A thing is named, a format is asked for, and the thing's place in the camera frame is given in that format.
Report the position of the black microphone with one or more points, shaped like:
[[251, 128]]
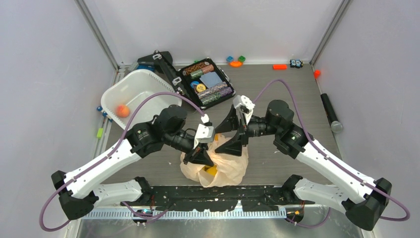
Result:
[[335, 125]]

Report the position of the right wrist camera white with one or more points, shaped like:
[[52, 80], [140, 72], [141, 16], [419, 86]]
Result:
[[245, 105]]

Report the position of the yellow fake lemon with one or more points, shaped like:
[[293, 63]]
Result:
[[210, 170]]

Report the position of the black poker chip case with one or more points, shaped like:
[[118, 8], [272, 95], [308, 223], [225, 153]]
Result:
[[202, 82]]

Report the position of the orange block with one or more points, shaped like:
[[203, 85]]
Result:
[[279, 67]]

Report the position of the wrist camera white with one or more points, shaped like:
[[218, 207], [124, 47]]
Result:
[[204, 134], [245, 105]]

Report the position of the orange fake peach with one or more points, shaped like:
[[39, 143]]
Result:
[[122, 111]]

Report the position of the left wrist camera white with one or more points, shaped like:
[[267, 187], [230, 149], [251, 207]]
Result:
[[204, 134]]

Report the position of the green clip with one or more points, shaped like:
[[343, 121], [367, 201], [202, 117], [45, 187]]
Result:
[[100, 133]]

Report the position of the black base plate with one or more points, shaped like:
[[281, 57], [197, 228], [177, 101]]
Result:
[[216, 199]]

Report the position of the orange corner piece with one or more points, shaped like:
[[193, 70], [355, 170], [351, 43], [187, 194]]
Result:
[[317, 74]]

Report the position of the white plastic basin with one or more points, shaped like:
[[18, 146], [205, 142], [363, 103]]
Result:
[[131, 91]]

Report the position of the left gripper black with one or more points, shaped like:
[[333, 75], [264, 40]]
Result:
[[199, 155]]

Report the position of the translucent plastic bag banana print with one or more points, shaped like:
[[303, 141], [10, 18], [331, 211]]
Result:
[[231, 169]]

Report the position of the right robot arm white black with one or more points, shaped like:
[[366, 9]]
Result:
[[360, 198]]

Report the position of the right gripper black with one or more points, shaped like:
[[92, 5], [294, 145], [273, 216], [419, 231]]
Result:
[[234, 146]]

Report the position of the small toy car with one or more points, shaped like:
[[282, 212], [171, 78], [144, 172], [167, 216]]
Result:
[[296, 63]]

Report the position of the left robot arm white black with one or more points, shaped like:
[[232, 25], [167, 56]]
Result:
[[81, 190]]

